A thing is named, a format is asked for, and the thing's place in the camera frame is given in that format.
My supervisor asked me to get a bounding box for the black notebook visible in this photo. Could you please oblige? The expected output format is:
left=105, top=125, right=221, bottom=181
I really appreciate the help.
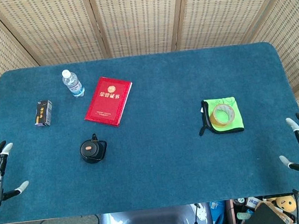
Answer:
left=237, top=199, right=290, bottom=224

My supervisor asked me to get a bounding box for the blue felt table cover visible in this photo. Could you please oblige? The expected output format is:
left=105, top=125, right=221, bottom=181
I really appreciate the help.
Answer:
left=0, top=37, right=299, bottom=224

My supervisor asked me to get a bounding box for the blue printed package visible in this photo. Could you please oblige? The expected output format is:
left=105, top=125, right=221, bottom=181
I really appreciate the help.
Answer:
left=208, top=200, right=229, bottom=224

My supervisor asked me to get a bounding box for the yellow plush toy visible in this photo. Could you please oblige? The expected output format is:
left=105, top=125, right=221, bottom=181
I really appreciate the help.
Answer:
left=274, top=194, right=297, bottom=214

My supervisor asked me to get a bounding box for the green microfiber cloth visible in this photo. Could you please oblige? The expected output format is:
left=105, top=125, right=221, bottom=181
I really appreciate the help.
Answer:
left=195, top=95, right=245, bottom=137

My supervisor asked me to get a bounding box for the clear plastic water bottle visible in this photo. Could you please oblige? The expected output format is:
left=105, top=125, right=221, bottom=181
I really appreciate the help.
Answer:
left=61, top=67, right=86, bottom=99

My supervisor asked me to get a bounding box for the small dark printed box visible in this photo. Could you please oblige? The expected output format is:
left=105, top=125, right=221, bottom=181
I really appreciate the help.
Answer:
left=32, top=99, right=55, bottom=128

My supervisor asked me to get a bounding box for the woven folding screen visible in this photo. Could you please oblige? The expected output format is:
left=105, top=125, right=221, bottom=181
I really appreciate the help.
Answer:
left=0, top=0, right=299, bottom=161

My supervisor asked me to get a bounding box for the clear tape roll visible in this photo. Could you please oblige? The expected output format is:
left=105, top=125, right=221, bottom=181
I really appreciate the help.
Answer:
left=208, top=102, right=236, bottom=128

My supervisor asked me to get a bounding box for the black round device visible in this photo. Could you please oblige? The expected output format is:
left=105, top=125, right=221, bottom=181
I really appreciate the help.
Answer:
left=78, top=132, right=110, bottom=166

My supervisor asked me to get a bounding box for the red certificate book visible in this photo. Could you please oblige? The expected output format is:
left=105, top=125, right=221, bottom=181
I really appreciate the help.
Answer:
left=80, top=73, right=137, bottom=131

